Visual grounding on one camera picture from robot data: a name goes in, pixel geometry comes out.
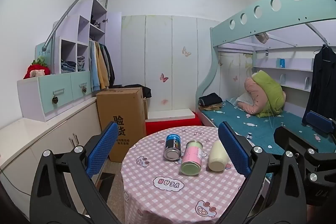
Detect white wall shelf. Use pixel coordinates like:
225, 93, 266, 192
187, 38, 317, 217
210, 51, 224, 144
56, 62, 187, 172
252, 51, 315, 93

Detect blue printed mattress sheet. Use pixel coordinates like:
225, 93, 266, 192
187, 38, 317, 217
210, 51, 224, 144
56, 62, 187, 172
203, 101, 336, 154

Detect dark hanging jacket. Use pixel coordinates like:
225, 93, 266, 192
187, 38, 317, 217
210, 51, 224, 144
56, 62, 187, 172
101, 43, 116, 88

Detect folded dark clothes pile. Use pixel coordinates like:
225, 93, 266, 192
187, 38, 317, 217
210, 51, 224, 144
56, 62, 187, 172
198, 93, 223, 110

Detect white pillow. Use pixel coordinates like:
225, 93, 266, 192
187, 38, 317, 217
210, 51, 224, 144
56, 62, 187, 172
234, 93, 253, 109

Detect black table leg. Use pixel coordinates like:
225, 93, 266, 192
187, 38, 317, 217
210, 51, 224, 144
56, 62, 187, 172
92, 172, 115, 205

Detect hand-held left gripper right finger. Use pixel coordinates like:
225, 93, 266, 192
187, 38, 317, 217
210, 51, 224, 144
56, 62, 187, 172
218, 121, 308, 224

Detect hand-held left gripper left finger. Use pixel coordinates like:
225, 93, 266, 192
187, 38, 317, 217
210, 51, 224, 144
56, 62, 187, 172
30, 121, 119, 224

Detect white wardrobe butterfly stickers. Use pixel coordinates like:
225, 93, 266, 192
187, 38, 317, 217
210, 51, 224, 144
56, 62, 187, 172
121, 14, 223, 113

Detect cream white bottle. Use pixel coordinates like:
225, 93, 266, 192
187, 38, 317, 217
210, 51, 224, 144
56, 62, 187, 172
208, 140, 228, 172

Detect teal panel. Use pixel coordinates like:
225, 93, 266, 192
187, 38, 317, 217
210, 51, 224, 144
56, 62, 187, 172
35, 42, 55, 75

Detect dark clothes in cubby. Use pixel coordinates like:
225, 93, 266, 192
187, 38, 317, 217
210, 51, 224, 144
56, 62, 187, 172
91, 15, 102, 29

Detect black hanging coat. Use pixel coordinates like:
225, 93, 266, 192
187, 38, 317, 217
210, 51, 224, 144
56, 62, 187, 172
302, 44, 336, 126

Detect red stool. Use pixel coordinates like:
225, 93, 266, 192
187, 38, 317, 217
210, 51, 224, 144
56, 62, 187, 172
145, 112, 202, 136

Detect purple stair cabinet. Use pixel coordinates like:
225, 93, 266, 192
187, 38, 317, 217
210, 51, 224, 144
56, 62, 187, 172
54, 0, 122, 89

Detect blue metal can cup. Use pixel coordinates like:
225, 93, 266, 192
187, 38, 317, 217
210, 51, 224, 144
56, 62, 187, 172
163, 134, 182, 161

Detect folded blue jeans stack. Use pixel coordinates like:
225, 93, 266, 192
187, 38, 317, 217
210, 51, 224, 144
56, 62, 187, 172
61, 60, 77, 73

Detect low white cabinet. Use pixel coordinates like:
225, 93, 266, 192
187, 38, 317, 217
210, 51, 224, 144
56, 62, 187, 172
0, 97, 105, 214

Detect white board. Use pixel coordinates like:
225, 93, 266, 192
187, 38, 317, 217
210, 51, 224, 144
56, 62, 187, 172
148, 109, 195, 121

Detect red strawberry plush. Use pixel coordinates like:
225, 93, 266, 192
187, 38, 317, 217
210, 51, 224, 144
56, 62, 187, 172
24, 57, 51, 80

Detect grey metal handrail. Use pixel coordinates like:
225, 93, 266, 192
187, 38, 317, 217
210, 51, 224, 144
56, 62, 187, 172
42, 0, 111, 53

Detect pink checkered tablecloth table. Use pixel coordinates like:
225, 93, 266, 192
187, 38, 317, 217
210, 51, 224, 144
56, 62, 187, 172
121, 126, 265, 224

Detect yellow hanging jacket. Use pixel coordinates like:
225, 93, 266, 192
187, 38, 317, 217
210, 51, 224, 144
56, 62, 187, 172
94, 42, 110, 90

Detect grey hanging cloth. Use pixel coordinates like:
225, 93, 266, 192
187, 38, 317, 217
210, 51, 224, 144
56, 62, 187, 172
256, 32, 270, 44

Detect light blue hanging shirt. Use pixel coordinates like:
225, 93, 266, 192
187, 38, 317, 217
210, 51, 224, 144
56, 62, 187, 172
89, 40, 101, 92

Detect green pink plush pillow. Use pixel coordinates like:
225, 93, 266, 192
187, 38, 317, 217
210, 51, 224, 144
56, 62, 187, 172
244, 70, 287, 118

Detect tall cardboard box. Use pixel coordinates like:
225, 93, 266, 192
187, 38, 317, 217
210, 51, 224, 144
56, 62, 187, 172
96, 87, 147, 163

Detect teal bunk bed frame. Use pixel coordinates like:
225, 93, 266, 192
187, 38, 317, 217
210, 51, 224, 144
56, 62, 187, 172
196, 0, 336, 130

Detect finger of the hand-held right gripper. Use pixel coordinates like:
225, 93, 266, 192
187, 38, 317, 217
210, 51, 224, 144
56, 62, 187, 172
302, 110, 336, 136
274, 126, 319, 155

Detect teal drawer cabinet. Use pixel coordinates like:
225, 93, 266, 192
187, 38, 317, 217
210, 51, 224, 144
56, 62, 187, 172
17, 70, 93, 123

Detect black bag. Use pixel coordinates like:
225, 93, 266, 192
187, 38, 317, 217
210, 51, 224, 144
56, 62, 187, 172
119, 85, 152, 99

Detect pink cup green lid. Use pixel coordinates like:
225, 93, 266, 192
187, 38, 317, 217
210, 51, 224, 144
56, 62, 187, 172
180, 140, 203, 176

